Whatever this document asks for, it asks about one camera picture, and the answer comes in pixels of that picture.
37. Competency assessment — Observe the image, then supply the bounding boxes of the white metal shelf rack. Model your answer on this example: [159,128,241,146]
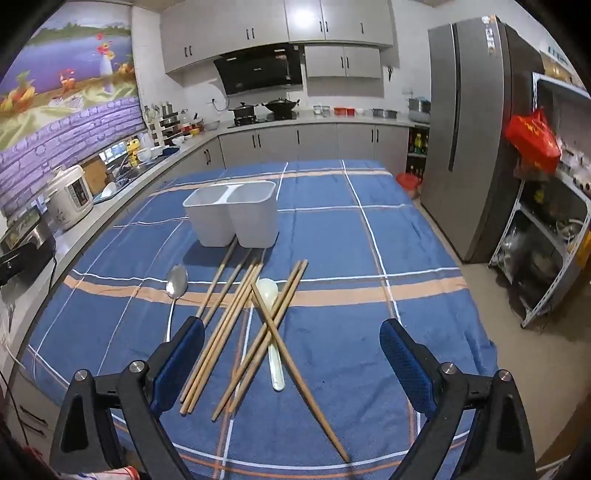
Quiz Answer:
[488,71,591,328]

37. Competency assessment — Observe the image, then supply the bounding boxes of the wooden cutting board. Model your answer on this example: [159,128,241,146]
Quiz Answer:
[81,159,109,195]

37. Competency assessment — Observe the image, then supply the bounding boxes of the person's patterned clothing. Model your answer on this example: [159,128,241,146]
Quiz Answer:
[60,465,141,480]

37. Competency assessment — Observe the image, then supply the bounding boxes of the blue plaid tablecloth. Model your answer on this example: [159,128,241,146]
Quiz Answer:
[21,159,499,480]

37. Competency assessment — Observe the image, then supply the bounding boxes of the white two-compartment utensil holder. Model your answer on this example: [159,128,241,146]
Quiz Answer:
[182,181,281,249]

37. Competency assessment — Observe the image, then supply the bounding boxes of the black range hood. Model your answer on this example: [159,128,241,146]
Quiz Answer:
[213,44,304,97]

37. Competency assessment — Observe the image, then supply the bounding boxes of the white rice cooker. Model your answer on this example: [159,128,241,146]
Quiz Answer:
[44,165,95,232]

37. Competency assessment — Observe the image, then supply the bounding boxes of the silver black countertop appliance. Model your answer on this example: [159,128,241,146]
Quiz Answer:
[0,203,57,254]

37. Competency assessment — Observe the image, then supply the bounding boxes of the metal steamer pot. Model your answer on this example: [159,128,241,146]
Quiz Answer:
[406,97,432,123]

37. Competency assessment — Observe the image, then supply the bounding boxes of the white dish rack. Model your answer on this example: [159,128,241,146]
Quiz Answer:
[147,104,181,146]

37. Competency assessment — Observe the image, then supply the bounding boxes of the white plastic spoon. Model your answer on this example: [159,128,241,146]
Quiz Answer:
[255,278,286,392]

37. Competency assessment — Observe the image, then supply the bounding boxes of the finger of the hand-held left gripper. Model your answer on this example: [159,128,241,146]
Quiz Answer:
[0,244,56,288]

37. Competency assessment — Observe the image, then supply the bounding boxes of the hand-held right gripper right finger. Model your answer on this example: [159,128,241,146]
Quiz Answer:
[379,318,539,480]

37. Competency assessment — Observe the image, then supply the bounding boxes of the grey upper kitchen cabinets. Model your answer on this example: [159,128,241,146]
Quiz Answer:
[159,0,395,79]

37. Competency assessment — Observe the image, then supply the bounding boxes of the metal spoon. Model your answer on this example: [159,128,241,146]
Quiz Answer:
[165,264,189,343]

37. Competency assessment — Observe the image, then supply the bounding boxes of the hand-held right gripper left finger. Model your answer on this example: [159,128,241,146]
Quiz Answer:
[48,318,206,480]

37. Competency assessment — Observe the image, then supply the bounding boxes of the red bag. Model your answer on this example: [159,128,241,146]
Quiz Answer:
[503,108,563,175]

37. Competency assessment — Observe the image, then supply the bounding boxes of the grey refrigerator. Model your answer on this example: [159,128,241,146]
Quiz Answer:
[420,15,548,264]

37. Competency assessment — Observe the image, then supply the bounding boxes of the landscape wall mural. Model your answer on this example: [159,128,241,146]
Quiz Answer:
[0,8,145,217]

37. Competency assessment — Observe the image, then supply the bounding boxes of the red basin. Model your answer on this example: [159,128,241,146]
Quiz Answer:
[396,173,423,200]

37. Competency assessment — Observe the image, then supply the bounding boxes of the black wok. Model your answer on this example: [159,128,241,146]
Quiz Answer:
[262,98,301,120]

